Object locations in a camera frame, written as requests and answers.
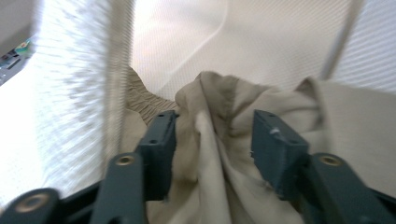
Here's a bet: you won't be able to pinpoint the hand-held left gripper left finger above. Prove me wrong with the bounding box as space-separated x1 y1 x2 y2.
134 109 179 202

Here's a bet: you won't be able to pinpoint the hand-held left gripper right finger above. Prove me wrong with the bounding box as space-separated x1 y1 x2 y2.
249 108 311 201

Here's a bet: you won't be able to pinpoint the beige pants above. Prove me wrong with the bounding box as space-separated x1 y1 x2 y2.
120 65 396 224

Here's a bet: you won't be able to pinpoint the white mesh laundry bag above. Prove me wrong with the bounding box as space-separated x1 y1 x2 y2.
0 0 396 208

